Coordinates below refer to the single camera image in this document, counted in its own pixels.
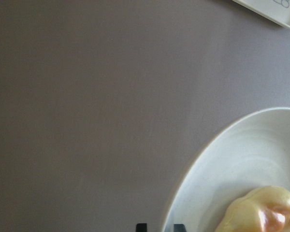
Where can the white round plate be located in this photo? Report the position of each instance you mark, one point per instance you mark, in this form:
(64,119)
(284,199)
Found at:
(252,152)

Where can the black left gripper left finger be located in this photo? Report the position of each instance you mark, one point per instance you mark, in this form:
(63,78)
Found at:
(141,227)

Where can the white rectangular tray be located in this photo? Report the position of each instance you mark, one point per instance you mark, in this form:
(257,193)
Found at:
(277,11)

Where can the yellow glazed donut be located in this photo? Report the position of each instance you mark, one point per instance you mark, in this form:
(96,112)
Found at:
(264,209)

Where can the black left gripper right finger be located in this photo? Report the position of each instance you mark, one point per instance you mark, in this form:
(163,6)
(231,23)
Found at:
(179,228)

